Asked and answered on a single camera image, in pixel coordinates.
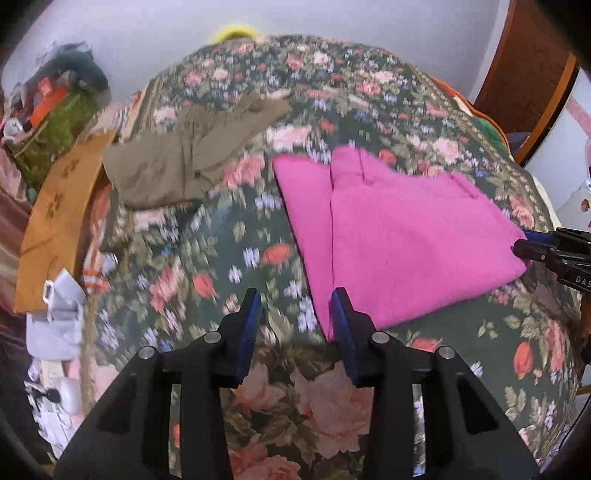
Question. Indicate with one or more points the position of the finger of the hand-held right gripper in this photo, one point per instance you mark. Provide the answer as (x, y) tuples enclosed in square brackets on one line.
[(535, 251), (540, 236)]

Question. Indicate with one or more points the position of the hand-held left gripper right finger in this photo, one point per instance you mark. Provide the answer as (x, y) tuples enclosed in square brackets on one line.
[(344, 330)]

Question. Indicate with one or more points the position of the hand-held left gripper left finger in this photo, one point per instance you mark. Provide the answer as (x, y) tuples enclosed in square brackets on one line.
[(249, 327)]

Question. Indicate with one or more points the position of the pink pants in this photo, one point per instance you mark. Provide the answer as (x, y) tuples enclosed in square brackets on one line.
[(406, 240)]

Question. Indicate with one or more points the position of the olive pants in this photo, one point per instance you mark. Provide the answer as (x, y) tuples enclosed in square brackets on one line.
[(161, 170)]

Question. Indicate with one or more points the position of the white appliance with stickers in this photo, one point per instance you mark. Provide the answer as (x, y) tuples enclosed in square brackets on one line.
[(577, 203)]

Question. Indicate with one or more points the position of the floral blanket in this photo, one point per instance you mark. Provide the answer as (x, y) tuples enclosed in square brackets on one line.
[(221, 249)]

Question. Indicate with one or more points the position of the orange green cloth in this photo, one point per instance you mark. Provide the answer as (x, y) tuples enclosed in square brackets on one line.
[(480, 115)]

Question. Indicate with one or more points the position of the wooden door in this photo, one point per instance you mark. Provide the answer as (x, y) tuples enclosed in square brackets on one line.
[(521, 69)]

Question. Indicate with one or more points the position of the white grey cloth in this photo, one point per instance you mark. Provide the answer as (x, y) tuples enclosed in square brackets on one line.
[(55, 318)]

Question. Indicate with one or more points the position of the brown paw-print cloth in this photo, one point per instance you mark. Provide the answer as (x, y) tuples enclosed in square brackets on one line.
[(60, 207)]

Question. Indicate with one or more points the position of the yellow foam tube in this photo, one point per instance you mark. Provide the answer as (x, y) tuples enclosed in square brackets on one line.
[(235, 33)]

